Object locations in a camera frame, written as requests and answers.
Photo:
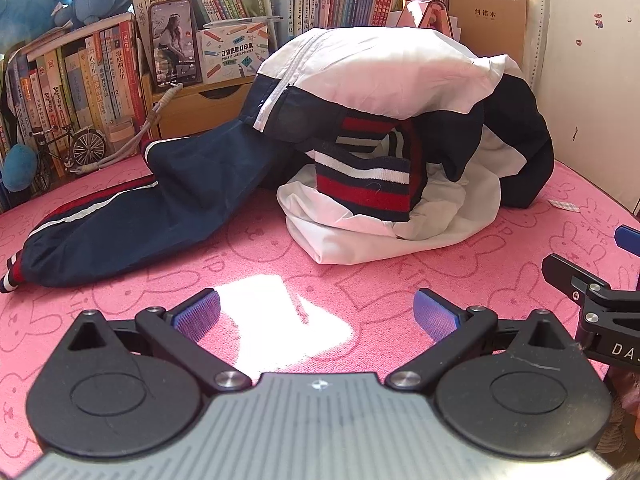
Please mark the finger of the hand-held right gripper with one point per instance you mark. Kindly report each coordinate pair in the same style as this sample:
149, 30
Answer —
565, 272
628, 238

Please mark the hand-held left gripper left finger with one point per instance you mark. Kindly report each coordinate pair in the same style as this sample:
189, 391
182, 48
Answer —
197, 312

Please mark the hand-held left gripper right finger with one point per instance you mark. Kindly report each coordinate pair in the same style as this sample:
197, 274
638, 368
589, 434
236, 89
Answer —
435, 312

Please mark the navy white zip jacket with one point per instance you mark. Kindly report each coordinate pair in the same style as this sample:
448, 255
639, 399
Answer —
375, 65

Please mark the pink rabbit-print blanket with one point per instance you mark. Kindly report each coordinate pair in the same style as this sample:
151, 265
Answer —
375, 285

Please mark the small white paper scrap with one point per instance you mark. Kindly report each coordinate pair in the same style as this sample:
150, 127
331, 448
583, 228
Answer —
565, 204

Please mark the miniature bicycle model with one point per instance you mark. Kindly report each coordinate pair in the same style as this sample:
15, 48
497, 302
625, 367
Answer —
87, 147

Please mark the wooden drawer organizer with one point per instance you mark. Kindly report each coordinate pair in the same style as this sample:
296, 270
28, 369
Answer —
200, 110

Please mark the clear plastic ruler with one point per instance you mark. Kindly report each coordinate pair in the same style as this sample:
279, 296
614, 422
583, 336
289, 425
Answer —
540, 35

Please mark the blue plush ball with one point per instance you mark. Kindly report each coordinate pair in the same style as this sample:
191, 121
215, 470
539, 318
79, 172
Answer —
17, 167

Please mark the row of thick books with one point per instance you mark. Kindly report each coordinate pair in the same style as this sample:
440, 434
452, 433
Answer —
80, 85

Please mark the white label printer box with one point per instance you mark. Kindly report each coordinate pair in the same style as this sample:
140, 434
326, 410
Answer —
230, 55

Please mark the black smartphone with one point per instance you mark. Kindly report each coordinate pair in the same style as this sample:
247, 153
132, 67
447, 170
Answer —
175, 45

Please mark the pink wooden house model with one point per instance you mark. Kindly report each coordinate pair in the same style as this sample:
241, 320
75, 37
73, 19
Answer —
430, 15

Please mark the clear white pen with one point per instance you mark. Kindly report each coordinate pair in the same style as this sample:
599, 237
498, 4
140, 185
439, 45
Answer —
240, 21

